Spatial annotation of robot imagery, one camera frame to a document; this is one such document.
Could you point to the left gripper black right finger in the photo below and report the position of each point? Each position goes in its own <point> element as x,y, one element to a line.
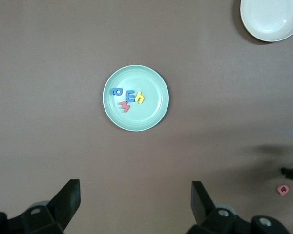
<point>215,219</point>

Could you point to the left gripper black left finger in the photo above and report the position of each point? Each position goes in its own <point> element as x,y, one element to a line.
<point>51,214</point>

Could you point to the red foam uppercase G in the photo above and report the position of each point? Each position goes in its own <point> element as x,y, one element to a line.
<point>279,189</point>

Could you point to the red foam lowercase w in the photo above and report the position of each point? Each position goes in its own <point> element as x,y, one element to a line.
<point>124,106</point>

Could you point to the blue foam lowercase g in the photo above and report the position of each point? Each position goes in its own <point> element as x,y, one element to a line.
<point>113,91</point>

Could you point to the blue foam lowercase m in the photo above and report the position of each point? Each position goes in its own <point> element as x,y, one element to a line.
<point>129,96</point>

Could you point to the yellow foam lowercase h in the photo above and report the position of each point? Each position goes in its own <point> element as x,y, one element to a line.
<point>137,97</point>

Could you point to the green plate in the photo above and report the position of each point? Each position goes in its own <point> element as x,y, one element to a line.
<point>151,114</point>

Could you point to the beige plate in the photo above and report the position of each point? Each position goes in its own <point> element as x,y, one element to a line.
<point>271,17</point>

